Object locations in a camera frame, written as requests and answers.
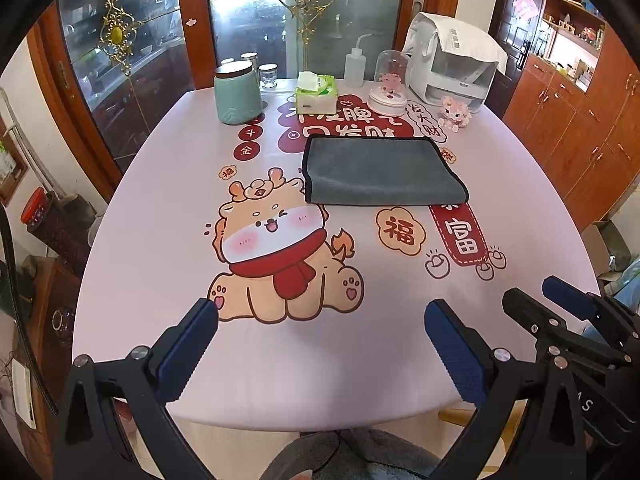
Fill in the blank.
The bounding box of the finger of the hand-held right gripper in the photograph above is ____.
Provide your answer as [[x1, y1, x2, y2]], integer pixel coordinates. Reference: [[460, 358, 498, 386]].
[[542, 275, 640, 346], [501, 287, 632, 367]]

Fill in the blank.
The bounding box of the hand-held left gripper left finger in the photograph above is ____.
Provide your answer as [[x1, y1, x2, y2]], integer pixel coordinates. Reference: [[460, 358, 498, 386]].
[[52, 297, 221, 480]]

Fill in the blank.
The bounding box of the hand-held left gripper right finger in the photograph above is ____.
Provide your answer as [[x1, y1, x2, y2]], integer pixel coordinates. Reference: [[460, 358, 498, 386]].
[[424, 299, 588, 480]]

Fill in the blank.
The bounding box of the grey towel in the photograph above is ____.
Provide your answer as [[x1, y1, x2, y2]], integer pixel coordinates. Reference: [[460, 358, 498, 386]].
[[303, 134, 470, 207]]

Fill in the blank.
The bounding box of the cardboard box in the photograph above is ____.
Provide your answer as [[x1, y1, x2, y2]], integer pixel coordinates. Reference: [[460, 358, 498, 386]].
[[581, 219, 640, 306]]

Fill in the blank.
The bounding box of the wooden stool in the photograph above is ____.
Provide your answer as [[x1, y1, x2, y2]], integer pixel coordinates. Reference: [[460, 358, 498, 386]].
[[438, 400, 528, 468]]

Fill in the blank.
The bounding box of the grey fuzzy clothing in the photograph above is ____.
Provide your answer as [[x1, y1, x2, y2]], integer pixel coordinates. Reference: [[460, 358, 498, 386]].
[[260, 429, 443, 480]]

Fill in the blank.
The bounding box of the wooden cabinet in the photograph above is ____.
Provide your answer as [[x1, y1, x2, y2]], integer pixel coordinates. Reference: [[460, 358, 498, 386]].
[[501, 0, 640, 221]]

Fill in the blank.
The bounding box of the pink dragon toy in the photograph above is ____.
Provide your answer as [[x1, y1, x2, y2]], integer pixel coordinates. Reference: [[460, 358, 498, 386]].
[[438, 95, 473, 134]]

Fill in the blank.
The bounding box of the white countertop appliance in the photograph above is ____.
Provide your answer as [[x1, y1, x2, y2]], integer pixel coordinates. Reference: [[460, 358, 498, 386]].
[[403, 12, 502, 113]]

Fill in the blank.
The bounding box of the teal ceramic jar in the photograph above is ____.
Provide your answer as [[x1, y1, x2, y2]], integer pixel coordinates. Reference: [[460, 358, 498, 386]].
[[214, 61, 264, 126]]

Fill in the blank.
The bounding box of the glass dome with pink figurine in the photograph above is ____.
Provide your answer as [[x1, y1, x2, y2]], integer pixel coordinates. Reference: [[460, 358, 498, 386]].
[[368, 49, 410, 120]]

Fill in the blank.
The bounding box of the dark wooden door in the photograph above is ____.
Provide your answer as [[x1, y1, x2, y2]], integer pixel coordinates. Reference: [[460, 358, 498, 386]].
[[489, 0, 548, 91]]

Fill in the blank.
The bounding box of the white cloth cover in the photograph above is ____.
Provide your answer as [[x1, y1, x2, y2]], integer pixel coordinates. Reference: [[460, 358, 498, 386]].
[[406, 12, 509, 77]]

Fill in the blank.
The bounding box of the green tissue pack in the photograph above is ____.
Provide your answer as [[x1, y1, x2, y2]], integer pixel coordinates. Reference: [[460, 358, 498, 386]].
[[294, 71, 338, 115]]

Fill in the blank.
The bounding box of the white squeeze bottle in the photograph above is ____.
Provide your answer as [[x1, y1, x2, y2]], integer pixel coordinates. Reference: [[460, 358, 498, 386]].
[[344, 32, 375, 88]]

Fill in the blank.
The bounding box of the glass sliding door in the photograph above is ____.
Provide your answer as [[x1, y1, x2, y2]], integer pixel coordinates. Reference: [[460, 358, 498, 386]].
[[30, 0, 453, 203]]

